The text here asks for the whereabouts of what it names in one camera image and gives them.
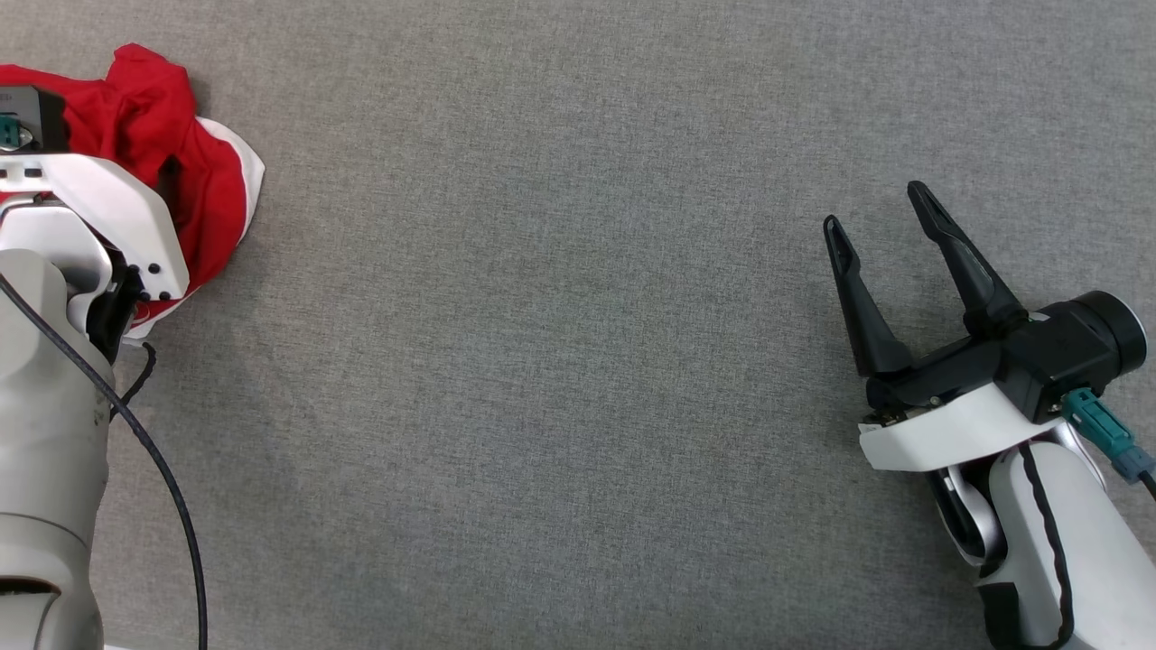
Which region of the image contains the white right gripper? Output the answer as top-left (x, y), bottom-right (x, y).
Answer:
top-left (823, 181), bottom-right (1072, 566)

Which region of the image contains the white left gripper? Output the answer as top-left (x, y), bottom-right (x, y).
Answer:
top-left (0, 152), bottom-right (191, 364)

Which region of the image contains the red shorts white trim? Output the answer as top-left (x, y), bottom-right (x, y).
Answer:
top-left (0, 43), bottom-right (266, 344)

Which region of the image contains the right black cable teal plug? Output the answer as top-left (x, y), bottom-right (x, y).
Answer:
top-left (1019, 388), bottom-right (1156, 650)

